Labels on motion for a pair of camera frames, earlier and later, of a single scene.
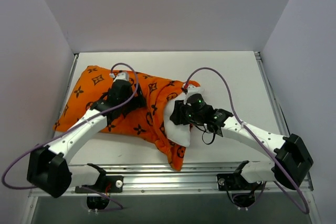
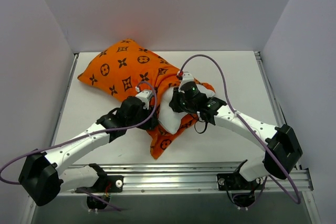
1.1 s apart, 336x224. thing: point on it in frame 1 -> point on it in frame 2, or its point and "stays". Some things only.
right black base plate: (235, 182) stays
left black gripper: (130, 98) -> (153, 123)
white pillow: (178, 133) -> (171, 120)
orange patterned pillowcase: (145, 124) -> (124, 70)
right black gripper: (177, 112) stays
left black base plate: (107, 184) stays
